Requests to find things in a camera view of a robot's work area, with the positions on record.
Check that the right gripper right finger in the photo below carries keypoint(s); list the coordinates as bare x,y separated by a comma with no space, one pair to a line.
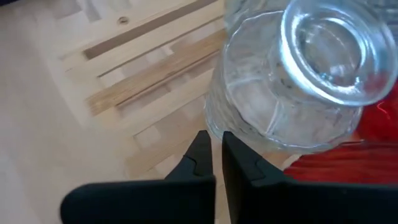
311,205

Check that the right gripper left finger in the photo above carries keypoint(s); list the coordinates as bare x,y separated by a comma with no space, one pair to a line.
140,205

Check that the red square ribbed glass vase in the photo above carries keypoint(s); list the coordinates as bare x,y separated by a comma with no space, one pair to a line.
342,165

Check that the clear ribbed tall glass vase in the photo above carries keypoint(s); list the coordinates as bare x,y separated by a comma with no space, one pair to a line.
248,102

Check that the wooden slatted shelf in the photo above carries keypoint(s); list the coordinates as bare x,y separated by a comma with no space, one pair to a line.
149,77

